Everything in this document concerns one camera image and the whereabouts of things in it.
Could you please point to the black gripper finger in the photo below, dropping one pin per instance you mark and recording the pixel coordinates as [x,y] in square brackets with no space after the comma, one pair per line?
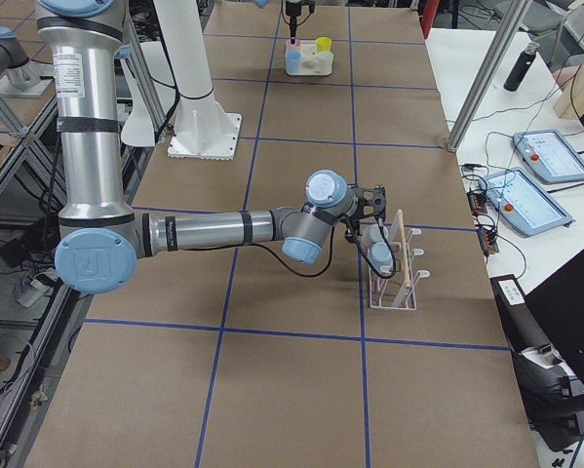
[293,22]

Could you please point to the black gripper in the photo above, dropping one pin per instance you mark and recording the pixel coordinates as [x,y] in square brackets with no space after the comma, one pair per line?
[353,226]

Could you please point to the light blue plastic cup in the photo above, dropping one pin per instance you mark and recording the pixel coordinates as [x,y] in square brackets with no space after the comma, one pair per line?
[381,259]

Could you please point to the grey plastic cup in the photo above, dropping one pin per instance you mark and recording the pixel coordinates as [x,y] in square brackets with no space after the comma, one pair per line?
[370,236]

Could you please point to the yellow plastic cup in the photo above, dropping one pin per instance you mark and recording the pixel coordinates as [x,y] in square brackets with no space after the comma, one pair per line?
[323,44]

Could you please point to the pale green plastic cup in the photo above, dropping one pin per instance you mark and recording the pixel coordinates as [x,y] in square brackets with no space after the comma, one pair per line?
[320,63]

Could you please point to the cream plastic tray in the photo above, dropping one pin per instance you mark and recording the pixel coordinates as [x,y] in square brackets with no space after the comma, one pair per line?
[308,48]

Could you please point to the blue teach pendant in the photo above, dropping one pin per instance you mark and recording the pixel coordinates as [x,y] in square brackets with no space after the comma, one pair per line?
[524,203]
[549,156]

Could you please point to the white chair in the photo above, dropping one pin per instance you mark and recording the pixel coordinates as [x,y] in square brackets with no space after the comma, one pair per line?
[138,129]

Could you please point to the black water bottle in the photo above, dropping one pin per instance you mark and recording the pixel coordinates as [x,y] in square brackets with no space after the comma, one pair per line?
[521,67]

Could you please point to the white wire cup rack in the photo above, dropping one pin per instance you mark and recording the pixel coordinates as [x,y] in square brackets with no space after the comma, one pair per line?
[398,290]

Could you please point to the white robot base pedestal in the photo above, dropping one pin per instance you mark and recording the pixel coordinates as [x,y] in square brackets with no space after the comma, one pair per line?
[202,128]

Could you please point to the aluminium frame post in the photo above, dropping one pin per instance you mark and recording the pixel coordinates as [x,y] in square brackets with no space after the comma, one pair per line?
[496,51]

